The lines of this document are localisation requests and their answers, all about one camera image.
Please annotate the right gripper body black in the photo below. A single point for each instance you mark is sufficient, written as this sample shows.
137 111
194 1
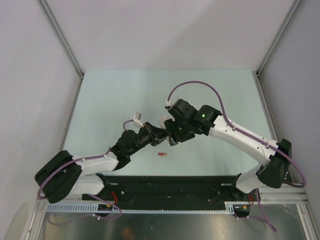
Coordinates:
178 131

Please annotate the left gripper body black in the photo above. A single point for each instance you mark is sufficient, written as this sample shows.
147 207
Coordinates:
148 134

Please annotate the white remote control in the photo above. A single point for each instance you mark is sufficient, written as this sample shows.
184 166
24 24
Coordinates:
162 120

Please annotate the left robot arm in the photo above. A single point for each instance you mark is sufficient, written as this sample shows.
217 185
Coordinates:
66 175

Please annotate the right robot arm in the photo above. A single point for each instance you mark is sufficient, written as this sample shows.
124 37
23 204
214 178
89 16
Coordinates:
270 155

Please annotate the red orange battery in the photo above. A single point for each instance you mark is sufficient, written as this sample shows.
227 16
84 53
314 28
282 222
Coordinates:
162 154

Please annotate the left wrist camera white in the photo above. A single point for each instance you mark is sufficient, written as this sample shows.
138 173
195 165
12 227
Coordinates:
137 120

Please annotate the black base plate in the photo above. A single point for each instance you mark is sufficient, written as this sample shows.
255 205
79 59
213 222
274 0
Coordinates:
174 192

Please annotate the right aluminium frame post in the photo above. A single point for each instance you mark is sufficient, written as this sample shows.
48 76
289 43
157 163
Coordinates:
280 34

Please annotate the aluminium frame post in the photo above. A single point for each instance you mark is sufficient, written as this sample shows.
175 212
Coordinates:
49 15
280 34

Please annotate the grey slotted cable duct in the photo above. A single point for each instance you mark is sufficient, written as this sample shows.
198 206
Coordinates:
102 208

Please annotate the left aluminium frame post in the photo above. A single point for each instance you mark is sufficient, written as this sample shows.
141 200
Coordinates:
49 15

